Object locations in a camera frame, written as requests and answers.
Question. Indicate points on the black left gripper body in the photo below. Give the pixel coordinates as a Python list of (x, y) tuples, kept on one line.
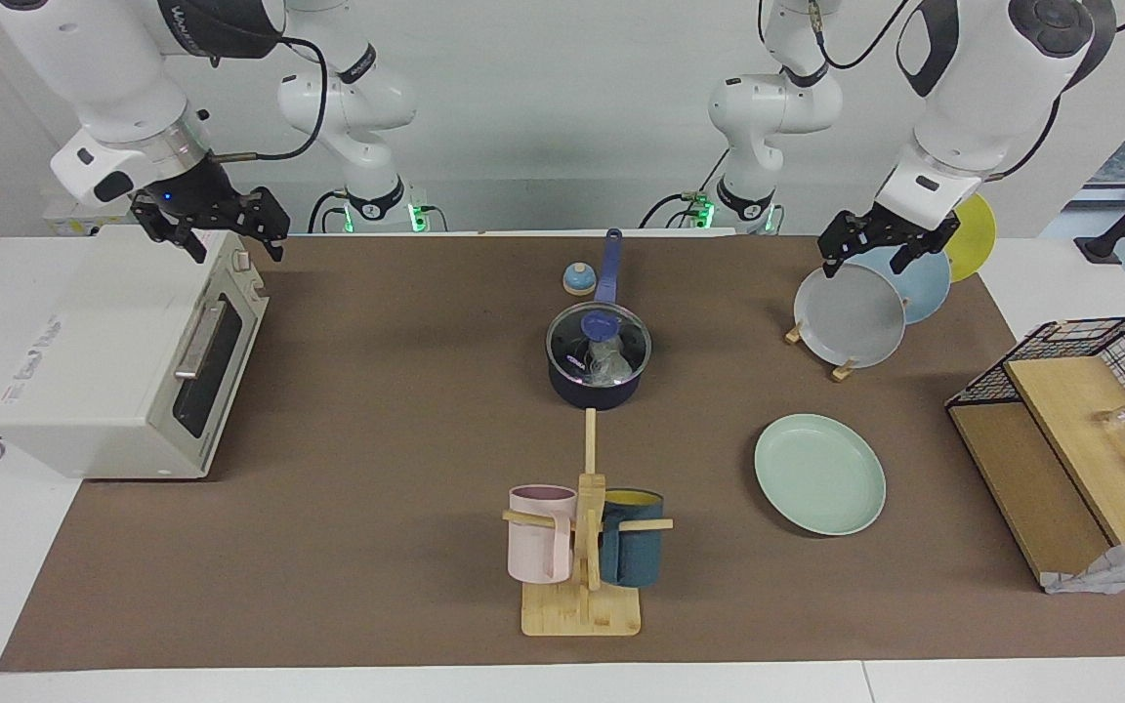
[(880, 227)]

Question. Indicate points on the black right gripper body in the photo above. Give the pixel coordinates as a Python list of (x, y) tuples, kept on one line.
[(201, 200)]

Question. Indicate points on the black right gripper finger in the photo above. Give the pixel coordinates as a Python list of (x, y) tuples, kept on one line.
[(275, 248), (193, 246)]

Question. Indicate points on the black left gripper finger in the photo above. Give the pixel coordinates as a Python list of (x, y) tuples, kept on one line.
[(830, 264), (902, 260)]

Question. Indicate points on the glass lid with blue knob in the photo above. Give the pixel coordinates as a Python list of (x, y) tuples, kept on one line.
[(602, 320)]

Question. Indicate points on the white vermicelli bundle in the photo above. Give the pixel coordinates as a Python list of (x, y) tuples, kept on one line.
[(607, 363)]

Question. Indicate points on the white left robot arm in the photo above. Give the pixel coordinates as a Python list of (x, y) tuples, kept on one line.
[(973, 88)]

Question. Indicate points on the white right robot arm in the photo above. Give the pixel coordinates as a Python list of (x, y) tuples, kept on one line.
[(84, 68)]

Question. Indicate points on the light blue plate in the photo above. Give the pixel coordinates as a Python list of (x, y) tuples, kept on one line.
[(924, 288)]

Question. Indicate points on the grey plate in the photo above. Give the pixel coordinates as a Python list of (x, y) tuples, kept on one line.
[(848, 317)]

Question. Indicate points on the yellow plate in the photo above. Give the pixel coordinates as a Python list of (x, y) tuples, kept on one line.
[(975, 239)]

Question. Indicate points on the wooden plate rack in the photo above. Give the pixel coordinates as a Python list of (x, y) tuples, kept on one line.
[(844, 370)]

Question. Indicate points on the mint green plate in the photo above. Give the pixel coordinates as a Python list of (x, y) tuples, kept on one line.
[(819, 475)]

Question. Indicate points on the white box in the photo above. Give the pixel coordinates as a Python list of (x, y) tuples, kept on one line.
[(69, 217)]

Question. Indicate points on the white toaster oven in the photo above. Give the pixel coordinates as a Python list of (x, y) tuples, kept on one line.
[(84, 361)]

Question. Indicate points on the light wooden board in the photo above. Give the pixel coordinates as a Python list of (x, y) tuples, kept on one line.
[(1070, 430)]

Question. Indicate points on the small blue bell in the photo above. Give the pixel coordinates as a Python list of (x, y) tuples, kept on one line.
[(578, 281)]

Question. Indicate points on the brown cardboard sheet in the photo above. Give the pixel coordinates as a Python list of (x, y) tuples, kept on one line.
[(1031, 488)]

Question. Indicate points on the dark blue saucepan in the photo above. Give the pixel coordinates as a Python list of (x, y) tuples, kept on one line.
[(594, 392)]

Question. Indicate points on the brown table mat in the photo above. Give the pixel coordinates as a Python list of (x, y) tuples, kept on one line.
[(377, 508)]

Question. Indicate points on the teal mug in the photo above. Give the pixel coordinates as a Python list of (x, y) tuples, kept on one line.
[(633, 547)]

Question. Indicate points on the pink mug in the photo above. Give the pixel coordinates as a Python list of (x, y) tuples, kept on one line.
[(538, 542)]

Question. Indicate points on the wooden mug tree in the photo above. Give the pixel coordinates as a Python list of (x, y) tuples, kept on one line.
[(580, 610)]

